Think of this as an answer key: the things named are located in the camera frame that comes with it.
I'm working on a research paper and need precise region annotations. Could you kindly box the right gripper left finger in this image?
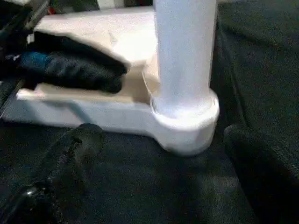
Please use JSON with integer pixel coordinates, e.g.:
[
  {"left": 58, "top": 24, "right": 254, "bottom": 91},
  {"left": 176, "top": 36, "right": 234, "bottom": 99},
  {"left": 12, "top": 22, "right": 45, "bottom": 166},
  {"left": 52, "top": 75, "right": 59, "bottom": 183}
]
[{"left": 0, "top": 123, "right": 105, "bottom": 224}]

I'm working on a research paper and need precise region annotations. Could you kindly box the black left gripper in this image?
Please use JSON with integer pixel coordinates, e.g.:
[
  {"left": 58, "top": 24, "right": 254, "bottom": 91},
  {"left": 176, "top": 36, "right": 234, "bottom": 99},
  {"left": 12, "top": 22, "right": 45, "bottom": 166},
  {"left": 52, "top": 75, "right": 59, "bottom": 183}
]
[{"left": 0, "top": 30, "right": 128, "bottom": 94}]

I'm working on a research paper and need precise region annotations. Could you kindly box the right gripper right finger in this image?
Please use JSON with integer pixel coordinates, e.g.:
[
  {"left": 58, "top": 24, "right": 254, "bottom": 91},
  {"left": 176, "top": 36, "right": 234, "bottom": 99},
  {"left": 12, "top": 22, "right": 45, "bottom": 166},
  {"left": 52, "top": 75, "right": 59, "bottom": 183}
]
[{"left": 224, "top": 123, "right": 299, "bottom": 224}]

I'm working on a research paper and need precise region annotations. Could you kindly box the white plastic table top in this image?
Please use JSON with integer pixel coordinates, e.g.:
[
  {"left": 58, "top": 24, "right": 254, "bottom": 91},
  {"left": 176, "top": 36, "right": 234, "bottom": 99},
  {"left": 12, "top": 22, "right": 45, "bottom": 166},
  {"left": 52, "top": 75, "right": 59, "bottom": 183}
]
[{"left": 4, "top": 7, "right": 220, "bottom": 157}]

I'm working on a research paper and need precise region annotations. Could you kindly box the white plastic table leg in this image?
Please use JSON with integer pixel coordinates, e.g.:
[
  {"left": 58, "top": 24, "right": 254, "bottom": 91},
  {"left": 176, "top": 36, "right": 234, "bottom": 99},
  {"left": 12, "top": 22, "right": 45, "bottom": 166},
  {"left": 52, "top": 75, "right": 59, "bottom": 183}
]
[{"left": 153, "top": 0, "right": 218, "bottom": 117}]

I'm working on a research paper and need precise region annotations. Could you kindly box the black mat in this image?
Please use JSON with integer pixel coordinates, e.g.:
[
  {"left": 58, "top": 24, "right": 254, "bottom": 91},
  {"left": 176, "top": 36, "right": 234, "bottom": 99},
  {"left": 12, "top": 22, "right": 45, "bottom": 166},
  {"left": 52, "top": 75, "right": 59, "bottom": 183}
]
[{"left": 0, "top": 0, "right": 299, "bottom": 224}]

